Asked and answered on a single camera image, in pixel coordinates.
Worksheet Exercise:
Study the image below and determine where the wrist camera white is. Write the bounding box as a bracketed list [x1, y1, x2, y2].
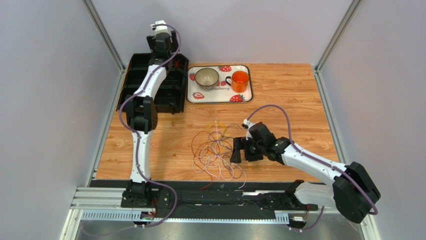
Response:
[242, 118, 255, 140]
[150, 20, 169, 35]

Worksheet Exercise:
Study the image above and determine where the yellow cable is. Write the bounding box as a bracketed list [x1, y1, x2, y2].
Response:
[204, 119, 234, 139]

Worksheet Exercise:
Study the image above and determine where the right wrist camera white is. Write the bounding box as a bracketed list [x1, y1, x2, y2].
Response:
[242, 118, 255, 140]

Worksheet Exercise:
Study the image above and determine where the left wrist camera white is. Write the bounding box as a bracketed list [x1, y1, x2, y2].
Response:
[150, 20, 169, 35]

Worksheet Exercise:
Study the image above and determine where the beige ceramic bowl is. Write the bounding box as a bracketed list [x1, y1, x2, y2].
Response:
[195, 67, 220, 91]

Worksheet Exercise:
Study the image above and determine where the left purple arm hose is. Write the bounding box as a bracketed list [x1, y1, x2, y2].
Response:
[118, 23, 182, 229]

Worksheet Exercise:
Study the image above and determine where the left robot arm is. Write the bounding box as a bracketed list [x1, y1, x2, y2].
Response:
[119, 30, 180, 208]

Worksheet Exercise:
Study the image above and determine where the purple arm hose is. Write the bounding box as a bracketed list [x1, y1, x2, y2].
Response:
[118, 23, 182, 229]
[246, 104, 379, 216]

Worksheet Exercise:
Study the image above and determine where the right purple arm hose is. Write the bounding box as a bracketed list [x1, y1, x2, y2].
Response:
[246, 104, 379, 216]

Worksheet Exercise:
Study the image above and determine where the white cable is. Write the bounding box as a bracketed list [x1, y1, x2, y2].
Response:
[192, 141, 248, 189]

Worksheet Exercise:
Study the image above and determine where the black compartment bin organizer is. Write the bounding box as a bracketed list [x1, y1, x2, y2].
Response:
[116, 53, 189, 114]

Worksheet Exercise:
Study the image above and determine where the orange mug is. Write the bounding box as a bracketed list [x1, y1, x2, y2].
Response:
[225, 70, 250, 93]

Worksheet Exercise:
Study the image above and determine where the strawberry pattern tray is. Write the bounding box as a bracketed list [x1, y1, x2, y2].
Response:
[187, 64, 254, 104]

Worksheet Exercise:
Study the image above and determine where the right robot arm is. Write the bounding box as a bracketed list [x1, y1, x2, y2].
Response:
[230, 120, 381, 224]

